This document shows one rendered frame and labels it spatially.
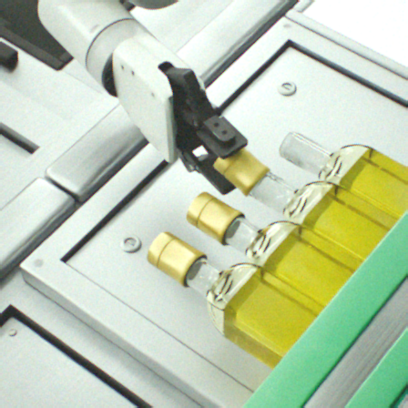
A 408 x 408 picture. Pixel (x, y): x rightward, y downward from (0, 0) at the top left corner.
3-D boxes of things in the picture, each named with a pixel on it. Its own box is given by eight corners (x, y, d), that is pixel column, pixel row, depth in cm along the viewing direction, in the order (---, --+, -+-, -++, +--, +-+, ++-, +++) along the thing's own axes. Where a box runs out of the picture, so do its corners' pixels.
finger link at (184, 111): (158, 97, 108) (188, 143, 107) (167, 79, 103) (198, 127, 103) (180, 85, 109) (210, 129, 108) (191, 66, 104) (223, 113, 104)
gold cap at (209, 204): (245, 229, 103) (209, 206, 105) (246, 206, 101) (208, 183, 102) (222, 253, 102) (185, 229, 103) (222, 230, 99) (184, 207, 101)
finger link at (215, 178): (183, 169, 112) (223, 211, 108) (181, 150, 109) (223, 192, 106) (208, 155, 113) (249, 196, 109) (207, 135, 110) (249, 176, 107)
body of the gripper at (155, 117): (101, 110, 116) (164, 176, 111) (91, 40, 108) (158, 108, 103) (159, 77, 119) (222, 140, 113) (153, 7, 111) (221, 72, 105)
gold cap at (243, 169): (264, 179, 107) (230, 149, 107) (275, 163, 104) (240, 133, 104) (241, 202, 105) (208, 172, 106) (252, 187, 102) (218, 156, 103)
